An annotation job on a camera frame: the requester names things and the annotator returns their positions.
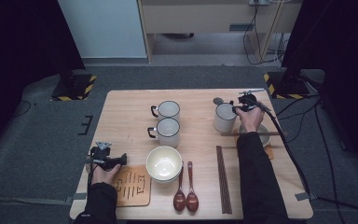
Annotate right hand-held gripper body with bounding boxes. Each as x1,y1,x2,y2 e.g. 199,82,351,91
237,88,266,113

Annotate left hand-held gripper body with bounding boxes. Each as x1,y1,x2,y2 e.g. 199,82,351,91
87,141,117,172

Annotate white ribbed mug black rim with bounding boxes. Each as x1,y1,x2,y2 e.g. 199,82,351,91
146,117,181,147
150,100,181,122
213,100,239,133

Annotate cream ceramic bowl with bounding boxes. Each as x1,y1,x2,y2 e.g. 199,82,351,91
150,174,181,184
238,123,272,147
145,145,184,182

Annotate wooden cut-pattern trivet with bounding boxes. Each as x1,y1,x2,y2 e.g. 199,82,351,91
111,164,152,208
232,128,275,161

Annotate bundle of brown chopsticks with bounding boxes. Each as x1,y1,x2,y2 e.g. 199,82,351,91
215,145,233,215

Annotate person's right hand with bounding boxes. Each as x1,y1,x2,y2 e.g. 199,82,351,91
236,105,266,134

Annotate person's left hand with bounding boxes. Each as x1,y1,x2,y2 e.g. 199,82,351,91
89,162,122,187

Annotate black yellow striped stand base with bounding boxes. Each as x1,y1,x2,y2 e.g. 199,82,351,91
263,71,311,100
50,73,98,102

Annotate dark red wooden spoon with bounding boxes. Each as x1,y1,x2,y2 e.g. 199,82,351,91
186,161,200,214
172,161,187,213

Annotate light wooden desk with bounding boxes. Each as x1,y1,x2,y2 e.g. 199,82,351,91
136,0,303,64

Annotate white power strip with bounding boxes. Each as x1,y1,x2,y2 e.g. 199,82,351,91
248,0,273,7

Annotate black curtain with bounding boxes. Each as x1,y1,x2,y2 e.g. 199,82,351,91
280,0,358,180
0,0,87,160

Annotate grey tape strip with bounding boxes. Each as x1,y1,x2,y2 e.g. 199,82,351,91
294,191,318,202

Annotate white cabinet panel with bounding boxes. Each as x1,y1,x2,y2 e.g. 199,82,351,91
58,0,147,59

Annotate looped black floor cable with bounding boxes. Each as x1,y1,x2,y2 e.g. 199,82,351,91
274,94,322,145

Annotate right hand-held gripper cable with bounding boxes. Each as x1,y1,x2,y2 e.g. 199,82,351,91
255,99,316,200

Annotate black hanging cables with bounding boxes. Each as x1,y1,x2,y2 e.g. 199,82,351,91
241,0,292,67

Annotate grey desk drawer handle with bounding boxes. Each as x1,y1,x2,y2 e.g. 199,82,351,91
228,22,255,33

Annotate thin black floor cable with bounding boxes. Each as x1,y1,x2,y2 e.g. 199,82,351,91
11,100,37,119

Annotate long black floor cable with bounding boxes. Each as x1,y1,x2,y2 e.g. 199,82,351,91
313,99,349,224

